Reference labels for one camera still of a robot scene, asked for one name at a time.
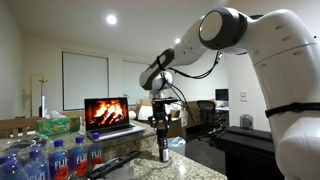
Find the desktop computer monitor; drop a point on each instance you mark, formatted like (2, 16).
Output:
(222, 95)

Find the grey mug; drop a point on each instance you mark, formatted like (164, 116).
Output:
(246, 121)

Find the trash bin with bag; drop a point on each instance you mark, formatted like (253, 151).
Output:
(176, 145)

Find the beige sofa with bedding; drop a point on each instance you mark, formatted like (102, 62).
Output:
(143, 111)

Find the Fiji water bottle blue cap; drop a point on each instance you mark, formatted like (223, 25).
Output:
(78, 158)
(58, 163)
(36, 166)
(11, 170)
(95, 151)

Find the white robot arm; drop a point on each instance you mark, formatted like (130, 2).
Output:
(283, 66)

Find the open laptop showing fire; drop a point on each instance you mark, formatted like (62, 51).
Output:
(106, 113)

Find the black remote control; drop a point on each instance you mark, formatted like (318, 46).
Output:
(113, 163)

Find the black table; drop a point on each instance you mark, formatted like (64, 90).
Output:
(250, 150)

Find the large round ceiling light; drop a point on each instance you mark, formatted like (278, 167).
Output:
(111, 19)

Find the pack of water bottles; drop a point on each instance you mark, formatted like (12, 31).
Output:
(20, 143)

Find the narrow white window blind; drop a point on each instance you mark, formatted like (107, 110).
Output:
(133, 80)

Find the brown cardboard box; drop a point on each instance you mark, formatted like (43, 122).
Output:
(190, 113)

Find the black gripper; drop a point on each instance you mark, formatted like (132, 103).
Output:
(160, 110)

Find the green tissue box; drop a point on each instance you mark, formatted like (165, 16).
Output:
(56, 126)

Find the wide white window blind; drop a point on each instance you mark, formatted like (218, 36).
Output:
(85, 80)

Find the black office chair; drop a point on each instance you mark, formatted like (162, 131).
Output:
(208, 113)

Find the white door with hook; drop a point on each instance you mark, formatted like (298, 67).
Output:
(36, 96)

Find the small round ceiling light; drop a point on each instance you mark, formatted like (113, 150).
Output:
(177, 40)

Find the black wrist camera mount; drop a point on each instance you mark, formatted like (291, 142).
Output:
(165, 100)

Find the white wall switch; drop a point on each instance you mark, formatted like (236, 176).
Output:
(244, 96)

